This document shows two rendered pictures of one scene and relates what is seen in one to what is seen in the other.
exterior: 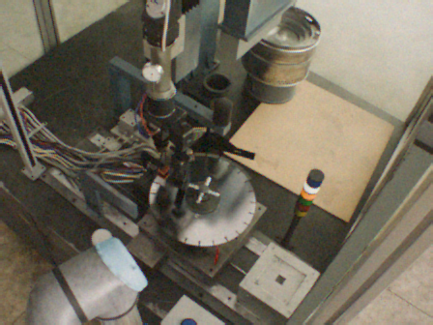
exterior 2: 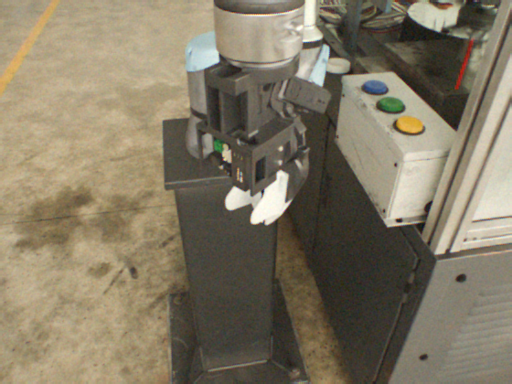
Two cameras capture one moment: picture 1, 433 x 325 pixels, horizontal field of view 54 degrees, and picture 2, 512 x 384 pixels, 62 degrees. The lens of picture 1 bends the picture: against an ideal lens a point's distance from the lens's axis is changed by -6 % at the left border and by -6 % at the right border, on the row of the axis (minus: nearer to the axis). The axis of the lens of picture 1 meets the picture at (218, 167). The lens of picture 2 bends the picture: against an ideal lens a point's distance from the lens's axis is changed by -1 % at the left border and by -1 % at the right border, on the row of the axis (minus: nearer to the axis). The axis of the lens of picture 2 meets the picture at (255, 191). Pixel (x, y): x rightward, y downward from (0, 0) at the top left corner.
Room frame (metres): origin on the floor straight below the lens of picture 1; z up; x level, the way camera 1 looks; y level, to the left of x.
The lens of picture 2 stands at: (-0.28, -0.42, 1.25)
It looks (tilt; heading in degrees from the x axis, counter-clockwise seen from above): 39 degrees down; 51
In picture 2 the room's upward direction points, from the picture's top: straight up
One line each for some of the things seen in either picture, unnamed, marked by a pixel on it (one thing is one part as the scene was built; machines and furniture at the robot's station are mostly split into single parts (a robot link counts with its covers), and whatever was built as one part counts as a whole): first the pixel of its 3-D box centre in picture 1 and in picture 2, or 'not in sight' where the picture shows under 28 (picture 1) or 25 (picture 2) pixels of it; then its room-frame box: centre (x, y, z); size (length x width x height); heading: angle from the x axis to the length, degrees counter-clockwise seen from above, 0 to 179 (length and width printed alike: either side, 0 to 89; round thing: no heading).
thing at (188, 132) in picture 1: (181, 145); not in sight; (0.76, 0.11, 1.17); 0.06 x 0.05 x 0.20; 53
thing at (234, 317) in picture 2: not in sight; (228, 259); (0.16, 0.24, 0.37); 0.40 x 0.40 x 0.75; 62
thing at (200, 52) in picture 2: not in sight; (220, 69); (0.16, 0.23, 0.91); 0.13 x 0.12 x 0.14; 134
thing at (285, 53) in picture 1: (276, 57); not in sight; (1.51, -0.17, 0.93); 0.31 x 0.31 x 0.36
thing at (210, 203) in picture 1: (203, 195); (485, 11); (0.75, 0.03, 0.96); 0.11 x 0.11 x 0.03
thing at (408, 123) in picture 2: not in sight; (409, 127); (0.29, -0.11, 0.90); 0.04 x 0.04 x 0.02
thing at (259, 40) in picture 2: not in sight; (261, 30); (-0.05, -0.14, 1.13); 0.08 x 0.08 x 0.05
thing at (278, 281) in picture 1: (275, 288); not in sight; (0.54, -0.23, 0.82); 0.18 x 0.18 x 0.15; 62
